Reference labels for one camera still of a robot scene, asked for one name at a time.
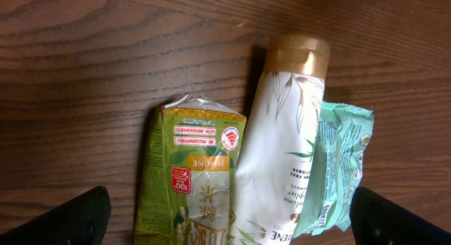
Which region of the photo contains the green tea drink pouch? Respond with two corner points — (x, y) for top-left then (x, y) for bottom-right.
(134, 94), (247, 245)

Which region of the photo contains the white tube gold cap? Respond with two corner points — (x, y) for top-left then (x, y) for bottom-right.
(229, 34), (330, 244)

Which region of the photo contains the teal snack packet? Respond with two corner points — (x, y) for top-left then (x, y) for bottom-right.
(293, 102), (374, 237)

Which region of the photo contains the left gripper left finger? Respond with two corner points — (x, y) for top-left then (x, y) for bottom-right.
(1, 186), (111, 245)

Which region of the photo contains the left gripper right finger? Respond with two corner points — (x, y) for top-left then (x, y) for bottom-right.
(350, 187), (450, 245)

